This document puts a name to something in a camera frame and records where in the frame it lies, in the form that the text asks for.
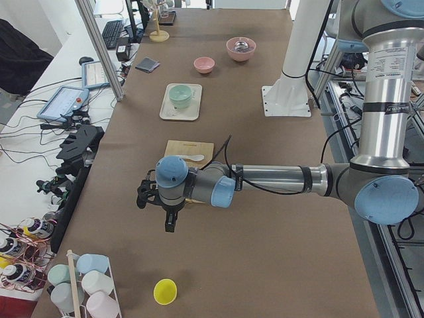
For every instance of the cream rectangular tray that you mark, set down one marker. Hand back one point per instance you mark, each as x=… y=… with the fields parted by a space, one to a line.
x=191 y=113

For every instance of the blue teach pendant tablet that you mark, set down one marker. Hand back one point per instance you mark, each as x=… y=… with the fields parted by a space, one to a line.
x=63 y=103

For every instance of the green bowl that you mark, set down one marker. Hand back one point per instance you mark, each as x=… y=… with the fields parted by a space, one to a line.
x=180 y=96

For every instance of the wooden mug tree stand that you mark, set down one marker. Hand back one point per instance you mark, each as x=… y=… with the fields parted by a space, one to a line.
x=157 y=35

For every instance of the black keyboard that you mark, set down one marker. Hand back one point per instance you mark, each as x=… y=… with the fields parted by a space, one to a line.
x=111 y=33

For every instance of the aluminium frame post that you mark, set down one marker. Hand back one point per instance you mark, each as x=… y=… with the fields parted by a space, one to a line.
x=88 y=19

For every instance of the grey plastic cup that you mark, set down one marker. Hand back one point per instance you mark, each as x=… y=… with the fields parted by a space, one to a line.
x=61 y=297

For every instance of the white plastic cup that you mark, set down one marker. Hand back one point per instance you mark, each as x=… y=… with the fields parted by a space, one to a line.
x=95 y=281

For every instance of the yellow plastic cup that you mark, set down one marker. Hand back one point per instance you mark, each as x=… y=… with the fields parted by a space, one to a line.
x=165 y=291

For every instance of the white wire cup rack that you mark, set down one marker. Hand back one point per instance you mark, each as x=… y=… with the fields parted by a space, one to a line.
x=79 y=296

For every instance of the copper wire bottle basket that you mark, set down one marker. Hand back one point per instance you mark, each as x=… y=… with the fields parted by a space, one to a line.
x=25 y=255

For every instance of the green plastic cup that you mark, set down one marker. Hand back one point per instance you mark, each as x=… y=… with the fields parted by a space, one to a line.
x=59 y=274

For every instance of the large pink bowl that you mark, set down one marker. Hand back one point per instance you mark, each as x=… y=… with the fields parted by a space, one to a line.
x=240 y=48

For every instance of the grey folded cloth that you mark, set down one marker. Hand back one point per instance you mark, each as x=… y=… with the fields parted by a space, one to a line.
x=147 y=65

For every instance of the black power adapter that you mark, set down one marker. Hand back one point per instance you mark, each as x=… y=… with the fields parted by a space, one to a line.
x=123 y=49

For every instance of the black slotted rack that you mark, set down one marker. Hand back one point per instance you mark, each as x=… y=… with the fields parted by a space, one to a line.
x=72 y=150

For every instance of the blue plastic cup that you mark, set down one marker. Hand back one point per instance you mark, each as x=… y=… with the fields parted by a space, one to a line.
x=89 y=262

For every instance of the bamboo cutting board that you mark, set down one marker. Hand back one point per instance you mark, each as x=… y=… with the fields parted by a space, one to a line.
x=190 y=148

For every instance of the pink plastic cup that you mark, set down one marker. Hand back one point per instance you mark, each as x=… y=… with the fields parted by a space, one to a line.
x=101 y=305

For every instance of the small pink bowl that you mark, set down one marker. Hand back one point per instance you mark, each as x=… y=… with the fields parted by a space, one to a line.
x=204 y=65

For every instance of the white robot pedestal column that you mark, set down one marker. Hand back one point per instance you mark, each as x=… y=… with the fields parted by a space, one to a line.
x=288 y=96

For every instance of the white plastic spoon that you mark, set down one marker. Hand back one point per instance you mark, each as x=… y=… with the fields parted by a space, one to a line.
x=193 y=158

